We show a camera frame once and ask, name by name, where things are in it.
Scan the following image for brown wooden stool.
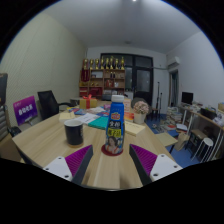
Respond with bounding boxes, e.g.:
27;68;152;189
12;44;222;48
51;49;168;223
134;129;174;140
188;128;208;148

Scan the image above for black microphone stand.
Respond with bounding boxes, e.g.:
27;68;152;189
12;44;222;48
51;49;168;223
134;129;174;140
154;81;164;119

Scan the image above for white wall air conditioner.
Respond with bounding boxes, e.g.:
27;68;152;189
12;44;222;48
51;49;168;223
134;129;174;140
166;56;182;69

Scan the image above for wooden shelf unit with trophies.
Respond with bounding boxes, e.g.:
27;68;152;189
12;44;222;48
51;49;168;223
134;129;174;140
78;56;127;101

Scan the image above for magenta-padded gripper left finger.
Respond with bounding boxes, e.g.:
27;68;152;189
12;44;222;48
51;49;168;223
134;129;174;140
43;144;94;186

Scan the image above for light wooden low table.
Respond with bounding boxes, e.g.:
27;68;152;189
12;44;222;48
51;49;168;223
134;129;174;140
155;132;179;148

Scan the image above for cluttered wooden side desk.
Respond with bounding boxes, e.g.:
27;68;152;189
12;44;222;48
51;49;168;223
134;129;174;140
178;101;224;158

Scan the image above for white paper sheet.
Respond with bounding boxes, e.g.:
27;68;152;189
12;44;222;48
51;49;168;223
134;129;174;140
75;112;101;125

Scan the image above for black office chair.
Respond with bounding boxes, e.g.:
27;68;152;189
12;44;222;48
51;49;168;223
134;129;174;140
37;89;73;121

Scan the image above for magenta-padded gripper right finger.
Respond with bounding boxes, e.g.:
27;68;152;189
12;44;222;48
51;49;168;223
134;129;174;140
128;143;184;187

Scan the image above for black cup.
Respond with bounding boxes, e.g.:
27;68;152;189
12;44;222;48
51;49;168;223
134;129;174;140
63;119;84;148

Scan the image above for black framed glass door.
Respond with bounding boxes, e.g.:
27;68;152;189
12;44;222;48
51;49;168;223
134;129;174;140
99;53;154;101

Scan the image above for flat round red coaster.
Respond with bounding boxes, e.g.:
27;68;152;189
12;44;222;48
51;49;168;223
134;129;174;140
100;143;124;157

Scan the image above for white round stool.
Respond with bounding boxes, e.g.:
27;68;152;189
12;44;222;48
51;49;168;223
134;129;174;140
191;137;214;162

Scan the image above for black computer monitor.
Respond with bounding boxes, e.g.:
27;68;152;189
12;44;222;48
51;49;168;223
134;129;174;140
181;91;194;106

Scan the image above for purple sign board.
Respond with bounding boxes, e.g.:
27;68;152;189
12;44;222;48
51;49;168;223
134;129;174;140
13;95;39;127

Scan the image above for brown paper bag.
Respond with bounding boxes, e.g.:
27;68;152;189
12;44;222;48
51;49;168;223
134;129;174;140
174;132;189;152

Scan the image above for pale yellow notebook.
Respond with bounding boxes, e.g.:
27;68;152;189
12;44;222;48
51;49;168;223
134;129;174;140
58;111;76;122

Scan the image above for blue white-capped drink bottle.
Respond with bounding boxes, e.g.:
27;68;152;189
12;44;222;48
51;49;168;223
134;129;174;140
104;94;126;156

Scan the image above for white pot of flowers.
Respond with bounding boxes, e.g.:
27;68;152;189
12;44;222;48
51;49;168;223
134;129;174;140
132;100;150;125

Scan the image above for beige book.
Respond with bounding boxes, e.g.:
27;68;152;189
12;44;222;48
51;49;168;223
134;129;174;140
123;120;147;137

